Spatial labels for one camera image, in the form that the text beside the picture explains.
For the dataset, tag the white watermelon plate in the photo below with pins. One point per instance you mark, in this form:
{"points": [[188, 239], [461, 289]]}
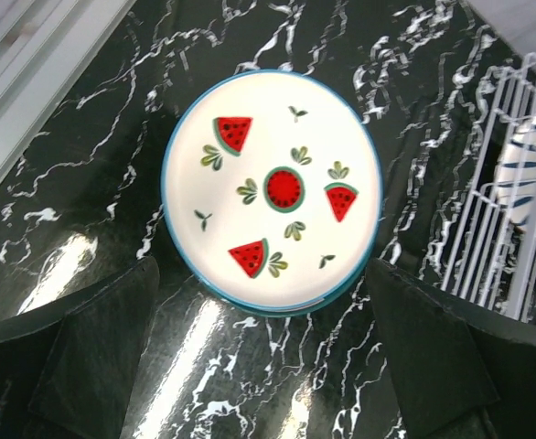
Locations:
{"points": [[272, 192]]}

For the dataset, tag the left aluminium frame post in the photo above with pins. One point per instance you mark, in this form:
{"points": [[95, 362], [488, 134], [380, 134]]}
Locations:
{"points": [[44, 48]]}

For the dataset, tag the white wire dish rack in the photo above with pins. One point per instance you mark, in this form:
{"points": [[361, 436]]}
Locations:
{"points": [[492, 263]]}

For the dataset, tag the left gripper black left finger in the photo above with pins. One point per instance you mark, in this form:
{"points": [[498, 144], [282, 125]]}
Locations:
{"points": [[67, 368]]}

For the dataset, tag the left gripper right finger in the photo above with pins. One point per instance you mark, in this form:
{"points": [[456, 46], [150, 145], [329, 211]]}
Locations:
{"points": [[458, 370]]}

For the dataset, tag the white blue sunburst plate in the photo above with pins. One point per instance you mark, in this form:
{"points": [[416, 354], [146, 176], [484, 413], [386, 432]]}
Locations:
{"points": [[515, 174]]}

